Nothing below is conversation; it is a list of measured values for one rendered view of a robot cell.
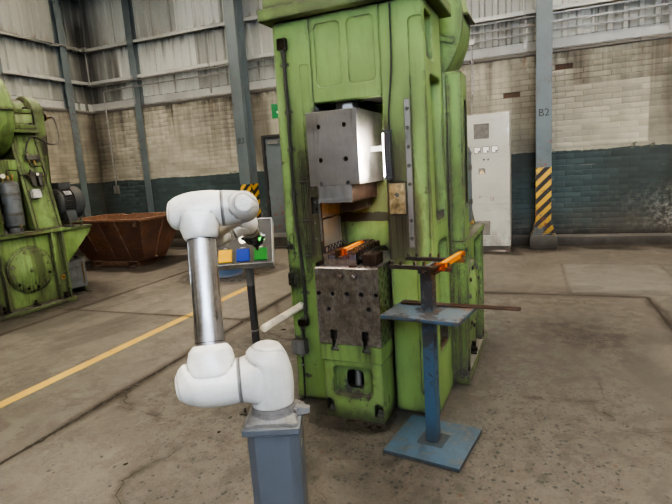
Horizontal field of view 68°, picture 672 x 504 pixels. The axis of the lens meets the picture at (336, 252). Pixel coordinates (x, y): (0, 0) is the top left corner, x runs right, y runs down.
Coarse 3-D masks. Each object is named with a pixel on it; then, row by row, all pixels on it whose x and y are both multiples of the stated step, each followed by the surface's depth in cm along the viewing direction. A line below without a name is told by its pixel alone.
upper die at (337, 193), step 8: (360, 184) 281; (368, 184) 293; (376, 184) 306; (320, 192) 277; (328, 192) 275; (336, 192) 273; (344, 192) 271; (352, 192) 270; (360, 192) 281; (368, 192) 293; (376, 192) 307; (320, 200) 278; (328, 200) 276; (336, 200) 274; (344, 200) 272; (352, 200) 270
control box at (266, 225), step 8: (264, 224) 287; (272, 224) 289; (264, 232) 286; (272, 232) 286; (264, 240) 284; (272, 240) 284; (224, 248) 282; (232, 248) 282; (240, 248) 282; (272, 248) 282; (232, 256) 281; (272, 256) 281; (224, 264) 279; (232, 264) 279; (240, 264) 279; (248, 264) 280; (256, 264) 281; (264, 264) 282; (272, 264) 283
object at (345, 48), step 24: (312, 24) 275; (336, 24) 271; (360, 24) 266; (312, 48) 278; (336, 48) 273; (360, 48) 268; (312, 72) 281; (336, 72) 276; (360, 72) 271; (336, 96) 277; (360, 96) 272
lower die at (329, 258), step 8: (376, 240) 312; (336, 248) 299; (352, 248) 284; (360, 248) 286; (368, 248) 294; (328, 256) 282; (344, 256) 278; (352, 256) 276; (328, 264) 283; (336, 264) 281; (344, 264) 279
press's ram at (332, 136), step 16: (320, 112) 268; (336, 112) 264; (352, 112) 261; (368, 112) 278; (320, 128) 270; (336, 128) 266; (352, 128) 263; (368, 128) 278; (320, 144) 271; (336, 144) 268; (352, 144) 264; (368, 144) 278; (320, 160) 274; (336, 160) 269; (352, 160) 266; (368, 160) 278; (320, 176) 275; (336, 176) 271; (352, 176) 267; (368, 176) 278
